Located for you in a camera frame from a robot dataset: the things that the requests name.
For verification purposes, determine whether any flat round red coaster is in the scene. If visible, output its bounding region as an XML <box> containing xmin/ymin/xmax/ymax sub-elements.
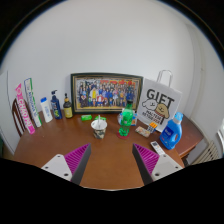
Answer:
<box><xmin>116</xmin><ymin>132</ymin><xmax>131</xmax><ymax>140</ymax></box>

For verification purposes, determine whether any white patterned paper cup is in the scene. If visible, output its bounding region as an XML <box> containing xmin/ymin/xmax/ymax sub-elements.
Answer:
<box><xmin>90</xmin><ymin>119</ymin><xmax>108</xmax><ymax>140</ymax></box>

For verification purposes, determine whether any amber bottle with yellow label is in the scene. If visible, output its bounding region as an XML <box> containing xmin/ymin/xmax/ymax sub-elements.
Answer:
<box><xmin>62</xmin><ymin>93</ymin><xmax>74</xmax><ymax>119</ymax></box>

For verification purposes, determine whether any blue detergent bottle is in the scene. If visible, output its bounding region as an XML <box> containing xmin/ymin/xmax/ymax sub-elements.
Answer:
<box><xmin>159</xmin><ymin>111</ymin><xmax>184</xmax><ymax>150</ymax></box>

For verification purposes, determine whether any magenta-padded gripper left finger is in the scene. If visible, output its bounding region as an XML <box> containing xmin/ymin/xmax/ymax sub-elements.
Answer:
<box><xmin>40</xmin><ymin>143</ymin><xmax>92</xmax><ymax>186</ymax></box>

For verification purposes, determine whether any long pink box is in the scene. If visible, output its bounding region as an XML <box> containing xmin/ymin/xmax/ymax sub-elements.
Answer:
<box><xmin>14</xmin><ymin>83</ymin><xmax>36</xmax><ymax>135</ymax></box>

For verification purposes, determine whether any green plastic drink bottle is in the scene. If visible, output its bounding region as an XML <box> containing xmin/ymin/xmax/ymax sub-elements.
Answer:
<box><xmin>118</xmin><ymin>99</ymin><xmax>135</xmax><ymax>138</ymax></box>

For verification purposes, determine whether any white printed paper gift bag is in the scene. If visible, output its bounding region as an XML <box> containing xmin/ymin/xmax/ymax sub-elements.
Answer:
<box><xmin>136</xmin><ymin>69</ymin><xmax>183</xmax><ymax>133</ymax></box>

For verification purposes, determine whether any white bottle with blue cap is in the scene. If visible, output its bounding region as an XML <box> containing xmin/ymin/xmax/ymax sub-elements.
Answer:
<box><xmin>39</xmin><ymin>96</ymin><xmax>54</xmax><ymax>124</ymax></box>

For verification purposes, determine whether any blue tissue pack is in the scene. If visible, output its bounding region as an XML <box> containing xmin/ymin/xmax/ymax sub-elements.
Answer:
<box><xmin>117</xmin><ymin>111</ymin><xmax>138</xmax><ymax>127</ymax></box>

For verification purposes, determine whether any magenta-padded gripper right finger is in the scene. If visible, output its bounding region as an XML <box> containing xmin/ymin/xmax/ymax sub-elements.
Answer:
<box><xmin>131</xmin><ymin>143</ymin><xmax>184</xmax><ymax>186</ymax></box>

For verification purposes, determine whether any small patterned snack packet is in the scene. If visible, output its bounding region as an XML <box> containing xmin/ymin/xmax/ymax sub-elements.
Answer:
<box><xmin>134</xmin><ymin>125</ymin><xmax>152</xmax><ymax>138</ymax></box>

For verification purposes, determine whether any dark blue pump bottle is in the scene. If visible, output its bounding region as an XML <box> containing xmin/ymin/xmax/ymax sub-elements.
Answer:
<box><xmin>50</xmin><ymin>89</ymin><xmax>63</xmax><ymax>120</ymax></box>

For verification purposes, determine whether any white radiator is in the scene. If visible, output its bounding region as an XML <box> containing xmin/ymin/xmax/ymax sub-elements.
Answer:
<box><xmin>191</xmin><ymin>139</ymin><xmax>219</xmax><ymax>165</ymax></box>

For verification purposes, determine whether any long white green box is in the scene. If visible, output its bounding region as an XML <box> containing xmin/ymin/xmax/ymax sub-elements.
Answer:
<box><xmin>23</xmin><ymin>77</ymin><xmax>43</xmax><ymax>128</ymax></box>

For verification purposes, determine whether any framed group picture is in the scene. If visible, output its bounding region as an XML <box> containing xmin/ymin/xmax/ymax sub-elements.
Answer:
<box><xmin>70</xmin><ymin>72</ymin><xmax>144</xmax><ymax>114</ymax></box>

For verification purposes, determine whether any orange yellow puzzle cube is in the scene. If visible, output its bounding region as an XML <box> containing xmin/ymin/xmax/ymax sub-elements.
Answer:
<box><xmin>148</xmin><ymin>121</ymin><xmax>158</xmax><ymax>134</ymax></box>

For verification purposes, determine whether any white remote control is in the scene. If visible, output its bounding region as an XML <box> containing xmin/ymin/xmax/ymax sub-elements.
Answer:
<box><xmin>150</xmin><ymin>140</ymin><xmax>166</xmax><ymax>157</ymax></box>

